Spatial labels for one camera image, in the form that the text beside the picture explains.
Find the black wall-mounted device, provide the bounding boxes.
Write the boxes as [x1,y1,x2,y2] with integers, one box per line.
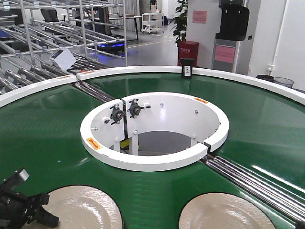
[215,0,250,41]

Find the metal roller rack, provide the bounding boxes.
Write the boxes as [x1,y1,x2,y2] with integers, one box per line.
[0,0,127,97]

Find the white box on rack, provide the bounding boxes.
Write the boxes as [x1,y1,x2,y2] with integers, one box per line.
[50,48,76,71]

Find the steel conveyor rollers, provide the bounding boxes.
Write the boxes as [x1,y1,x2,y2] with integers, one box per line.
[200,154,305,229]

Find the green potted plant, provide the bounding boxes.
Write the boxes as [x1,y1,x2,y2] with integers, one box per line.
[171,0,188,47]

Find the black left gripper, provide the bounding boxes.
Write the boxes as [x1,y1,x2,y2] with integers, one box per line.
[0,181,59,229]

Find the wire mesh waste bin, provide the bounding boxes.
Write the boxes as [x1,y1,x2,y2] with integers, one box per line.
[274,77,294,88]

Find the blue lit mobile robot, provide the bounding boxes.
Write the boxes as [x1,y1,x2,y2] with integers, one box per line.
[90,42,125,58]

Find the small black sign box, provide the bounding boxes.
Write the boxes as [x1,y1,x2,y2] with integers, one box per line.
[180,58,194,78]

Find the person in background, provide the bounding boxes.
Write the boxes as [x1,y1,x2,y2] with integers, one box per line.
[149,0,157,13]

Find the white utility cart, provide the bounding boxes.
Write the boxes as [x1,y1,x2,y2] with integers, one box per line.
[142,13,163,34]

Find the red fire cabinet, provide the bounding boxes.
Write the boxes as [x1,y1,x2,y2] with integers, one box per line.
[177,40,199,67]

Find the pink wall poster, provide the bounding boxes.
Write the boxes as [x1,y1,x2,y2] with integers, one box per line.
[192,10,207,24]

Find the white inner conveyor ring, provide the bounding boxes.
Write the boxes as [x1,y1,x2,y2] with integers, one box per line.
[80,92,230,172]

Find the white outer conveyor rim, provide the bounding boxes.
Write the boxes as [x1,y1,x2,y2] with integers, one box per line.
[0,66,305,108]

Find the beige plate black rim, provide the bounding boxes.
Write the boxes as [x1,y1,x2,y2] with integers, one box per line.
[45,185,123,229]
[179,192,275,229]

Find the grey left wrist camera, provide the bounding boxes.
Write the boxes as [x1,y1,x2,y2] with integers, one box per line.
[15,168,30,182]

